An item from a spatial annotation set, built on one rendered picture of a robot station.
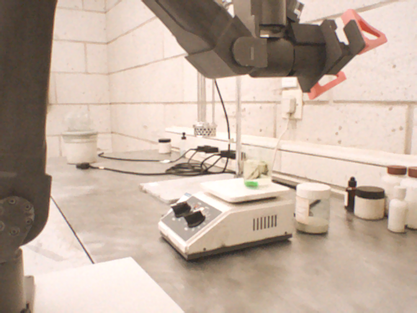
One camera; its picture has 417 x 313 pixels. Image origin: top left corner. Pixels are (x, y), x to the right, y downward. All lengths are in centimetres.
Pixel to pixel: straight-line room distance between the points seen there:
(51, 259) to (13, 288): 23
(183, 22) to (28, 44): 17
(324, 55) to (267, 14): 11
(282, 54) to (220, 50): 11
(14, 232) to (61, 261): 25
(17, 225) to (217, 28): 30
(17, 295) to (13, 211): 9
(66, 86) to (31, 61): 256
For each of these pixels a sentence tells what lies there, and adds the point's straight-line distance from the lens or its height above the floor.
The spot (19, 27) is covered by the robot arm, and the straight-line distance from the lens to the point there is 38.
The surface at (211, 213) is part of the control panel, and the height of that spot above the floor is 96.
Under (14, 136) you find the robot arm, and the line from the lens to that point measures 37.
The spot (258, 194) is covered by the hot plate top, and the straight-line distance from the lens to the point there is 60.
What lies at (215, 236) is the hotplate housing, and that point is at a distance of 57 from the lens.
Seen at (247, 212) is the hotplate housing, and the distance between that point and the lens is 59.
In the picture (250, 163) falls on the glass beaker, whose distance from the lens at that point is 61.
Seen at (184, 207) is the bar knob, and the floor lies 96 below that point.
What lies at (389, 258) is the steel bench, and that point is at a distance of 63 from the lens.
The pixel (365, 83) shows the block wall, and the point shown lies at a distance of 99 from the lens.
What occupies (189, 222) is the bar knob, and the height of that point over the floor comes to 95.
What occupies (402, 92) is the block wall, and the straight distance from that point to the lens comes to 94.
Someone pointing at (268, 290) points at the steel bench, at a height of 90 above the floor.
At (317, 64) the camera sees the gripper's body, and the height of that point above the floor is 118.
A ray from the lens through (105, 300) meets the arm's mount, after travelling 46.
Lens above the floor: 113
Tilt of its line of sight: 9 degrees down
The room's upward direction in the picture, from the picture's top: 1 degrees counter-clockwise
